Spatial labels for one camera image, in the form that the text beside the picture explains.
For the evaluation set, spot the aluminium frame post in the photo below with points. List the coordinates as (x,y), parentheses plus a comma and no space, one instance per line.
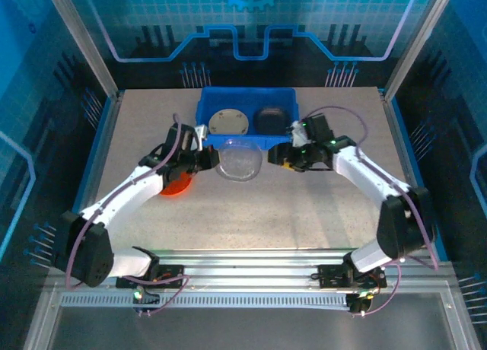
(87,45)
(414,45)

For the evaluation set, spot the blue plastic bin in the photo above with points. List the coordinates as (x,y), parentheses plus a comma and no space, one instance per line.
(247,97)

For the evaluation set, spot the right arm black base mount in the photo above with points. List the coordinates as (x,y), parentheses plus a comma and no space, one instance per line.
(331,275)

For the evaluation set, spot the aluminium profile rail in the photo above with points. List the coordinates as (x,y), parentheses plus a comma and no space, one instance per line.
(247,268)

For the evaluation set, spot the orange round plate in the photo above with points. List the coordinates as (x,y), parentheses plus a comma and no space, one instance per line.
(177,186)

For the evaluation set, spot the clear square glass plate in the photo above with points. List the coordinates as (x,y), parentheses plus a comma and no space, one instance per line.
(239,161)

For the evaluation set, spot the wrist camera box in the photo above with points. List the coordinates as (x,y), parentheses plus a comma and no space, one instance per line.
(300,137)
(201,135)

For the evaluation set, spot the cream floral round plate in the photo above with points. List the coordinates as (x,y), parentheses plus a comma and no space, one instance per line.
(228,121)

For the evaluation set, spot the amber square glass plate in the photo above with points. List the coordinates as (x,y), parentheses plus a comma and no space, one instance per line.
(271,119)

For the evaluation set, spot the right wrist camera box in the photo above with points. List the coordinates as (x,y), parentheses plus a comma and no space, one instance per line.
(300,137)

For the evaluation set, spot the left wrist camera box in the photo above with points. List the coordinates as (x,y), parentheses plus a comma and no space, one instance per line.
(201,135)

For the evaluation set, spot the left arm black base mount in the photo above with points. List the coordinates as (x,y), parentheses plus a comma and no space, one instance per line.
(171,275)

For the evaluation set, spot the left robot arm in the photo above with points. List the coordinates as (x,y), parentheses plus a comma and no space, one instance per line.
(125,190)

